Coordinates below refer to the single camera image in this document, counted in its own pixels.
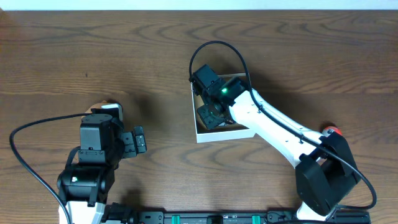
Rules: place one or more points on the brown plush toy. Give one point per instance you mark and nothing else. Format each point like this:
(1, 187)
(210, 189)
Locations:
(95, 106)

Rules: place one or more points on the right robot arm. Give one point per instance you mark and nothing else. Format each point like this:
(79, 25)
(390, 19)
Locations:
(323, 162)

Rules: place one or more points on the red round toy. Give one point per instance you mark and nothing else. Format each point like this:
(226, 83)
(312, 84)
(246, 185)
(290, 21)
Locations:
(327, 131)

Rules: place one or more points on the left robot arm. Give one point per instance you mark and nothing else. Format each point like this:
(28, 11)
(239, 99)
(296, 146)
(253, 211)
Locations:
(89, 174)

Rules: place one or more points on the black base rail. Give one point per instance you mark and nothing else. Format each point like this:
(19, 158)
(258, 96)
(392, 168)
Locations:
(214, 217)

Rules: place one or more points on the white cardboard box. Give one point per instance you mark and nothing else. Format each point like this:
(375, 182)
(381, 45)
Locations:
(224, 136)

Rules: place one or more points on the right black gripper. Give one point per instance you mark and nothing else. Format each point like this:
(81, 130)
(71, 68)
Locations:
(208, 115)

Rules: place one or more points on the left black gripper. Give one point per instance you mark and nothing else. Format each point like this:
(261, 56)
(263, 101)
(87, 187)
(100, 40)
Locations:
(134, 144)

